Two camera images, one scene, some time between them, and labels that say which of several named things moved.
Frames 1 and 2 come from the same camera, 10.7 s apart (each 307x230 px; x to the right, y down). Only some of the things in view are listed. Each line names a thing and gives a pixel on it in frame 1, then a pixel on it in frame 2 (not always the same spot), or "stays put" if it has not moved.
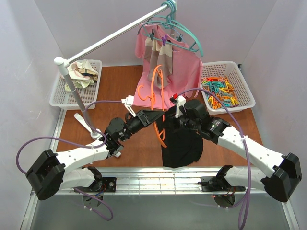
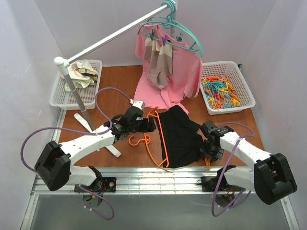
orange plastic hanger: x=161 y=138 to x=147 y=138
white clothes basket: x=62 y=98 stays put
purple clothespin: x=164 y=39 stays put
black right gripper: x=173 y=119 to x=206 y=152
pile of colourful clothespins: x=220 y=86 stays put
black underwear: x=181 y=146 stays put
